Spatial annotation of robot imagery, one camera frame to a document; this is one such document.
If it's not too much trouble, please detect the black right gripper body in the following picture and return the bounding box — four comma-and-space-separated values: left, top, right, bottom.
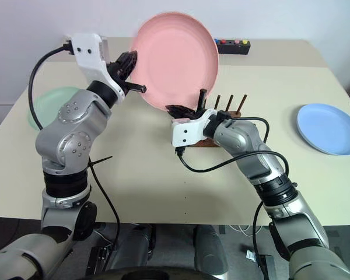
174, 108, 208, 121

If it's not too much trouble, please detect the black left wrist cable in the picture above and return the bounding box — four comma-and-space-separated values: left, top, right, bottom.
27, 43, 74, 131

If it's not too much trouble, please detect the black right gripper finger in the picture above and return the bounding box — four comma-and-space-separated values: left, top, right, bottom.
195, 88, 208, 113
166, 103, 197, 117

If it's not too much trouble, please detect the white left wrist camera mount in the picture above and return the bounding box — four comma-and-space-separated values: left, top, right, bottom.
65, 33, 127, 104

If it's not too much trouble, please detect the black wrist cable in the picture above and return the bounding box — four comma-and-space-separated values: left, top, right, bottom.
217, 115, 271, 144
27, 43, 74, 131

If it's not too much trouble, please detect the dark grey rounded shape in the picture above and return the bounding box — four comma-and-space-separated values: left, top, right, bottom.
193, 224, 229, 277
115, 223, 158, 268

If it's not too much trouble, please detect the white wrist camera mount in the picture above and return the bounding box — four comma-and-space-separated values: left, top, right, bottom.
65, 33, 127, 104
171, 108, 220, 148

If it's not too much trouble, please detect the black box with coloured buttons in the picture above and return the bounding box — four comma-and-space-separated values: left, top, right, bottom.
213, 37, 252, 56

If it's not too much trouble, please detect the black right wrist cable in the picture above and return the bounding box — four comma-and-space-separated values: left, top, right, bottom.
217, 115, 271, 144

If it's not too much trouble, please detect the small metal bracket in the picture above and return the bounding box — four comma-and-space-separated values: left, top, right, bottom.
246, 248, 274, 264

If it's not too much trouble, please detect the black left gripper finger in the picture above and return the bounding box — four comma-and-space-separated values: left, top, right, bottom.
122, 82, 148, 94
118, 50, 139, 80

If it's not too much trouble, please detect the blue plate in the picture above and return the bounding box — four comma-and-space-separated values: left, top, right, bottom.
296, 103, 350, 156

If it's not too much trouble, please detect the wooden dish rack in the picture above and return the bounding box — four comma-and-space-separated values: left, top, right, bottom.
188, 93, 249, 148

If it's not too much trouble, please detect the white thin cable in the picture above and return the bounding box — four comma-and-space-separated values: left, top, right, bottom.
220, 224, 265, 237

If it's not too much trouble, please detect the black ribbed foot plate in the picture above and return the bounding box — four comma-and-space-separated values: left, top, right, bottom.
86, 245, 116, 277

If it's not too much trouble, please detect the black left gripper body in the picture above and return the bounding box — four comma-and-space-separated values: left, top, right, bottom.
106, 59, 133, 89

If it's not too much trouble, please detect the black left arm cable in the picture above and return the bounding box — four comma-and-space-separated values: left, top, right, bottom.
86, 159, 121, 254

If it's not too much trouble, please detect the black right camera cable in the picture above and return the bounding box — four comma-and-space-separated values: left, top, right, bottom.
174, 146, 291, 280

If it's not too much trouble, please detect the green plate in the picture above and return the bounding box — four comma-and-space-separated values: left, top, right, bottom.
26, 86, 80, 131

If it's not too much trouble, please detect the black round disc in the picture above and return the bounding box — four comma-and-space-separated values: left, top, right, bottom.
94, 263, 221, 280

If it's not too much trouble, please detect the pink plate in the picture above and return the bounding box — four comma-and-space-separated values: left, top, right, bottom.
128, 11, 220, 112

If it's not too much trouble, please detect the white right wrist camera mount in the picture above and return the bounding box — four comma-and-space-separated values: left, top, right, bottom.
171, 108, 220, 148

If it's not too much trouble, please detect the black cable tie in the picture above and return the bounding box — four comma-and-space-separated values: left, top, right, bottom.
88, 155, 114, 169

